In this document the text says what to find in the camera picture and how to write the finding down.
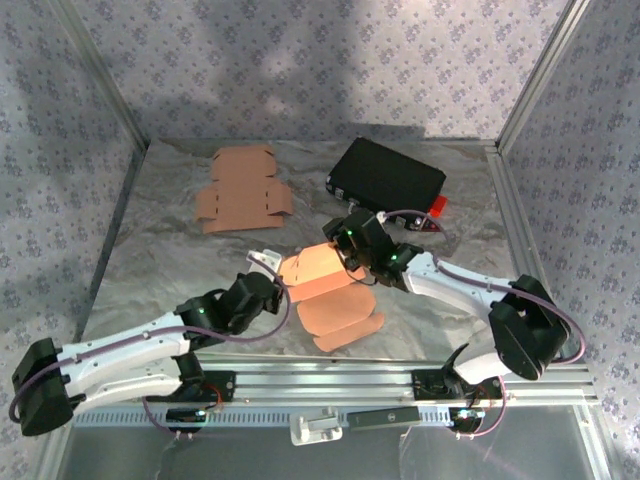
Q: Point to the brown paper box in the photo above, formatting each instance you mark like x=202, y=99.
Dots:
x=240, y=200
x=325, y=310

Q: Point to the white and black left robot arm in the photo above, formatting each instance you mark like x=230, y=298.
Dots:
x=125, y=345

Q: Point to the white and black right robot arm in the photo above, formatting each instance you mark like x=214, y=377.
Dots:
x=450, y=285

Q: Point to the dark red triangle tag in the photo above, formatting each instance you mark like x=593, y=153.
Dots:
x=431, y=226

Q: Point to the black carrying case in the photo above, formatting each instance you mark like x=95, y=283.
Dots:
x=385, y=175

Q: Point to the small red block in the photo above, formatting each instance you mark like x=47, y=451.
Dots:
x=439, y=206

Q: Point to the small black circuit board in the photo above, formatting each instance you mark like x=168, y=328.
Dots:
x=185, y=416
x=465, y=417

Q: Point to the dark grey flat bar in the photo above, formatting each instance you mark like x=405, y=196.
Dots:
x=385, y=419

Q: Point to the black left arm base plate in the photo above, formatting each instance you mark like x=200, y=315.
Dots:
x=225, y=385

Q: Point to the aluminium mounting rail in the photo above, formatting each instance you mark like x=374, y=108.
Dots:
x=325, y=380

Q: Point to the dark grey side rail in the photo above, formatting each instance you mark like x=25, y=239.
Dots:
x=115, y=235

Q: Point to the aluminium side rail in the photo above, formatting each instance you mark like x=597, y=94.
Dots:
x=520, y=240

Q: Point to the white plastic bracket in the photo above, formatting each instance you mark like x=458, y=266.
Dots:
x=315, y=430

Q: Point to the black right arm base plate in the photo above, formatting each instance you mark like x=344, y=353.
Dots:
x=430, y=385

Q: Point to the aluminium frame post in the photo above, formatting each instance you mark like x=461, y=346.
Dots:
x=545, y=75

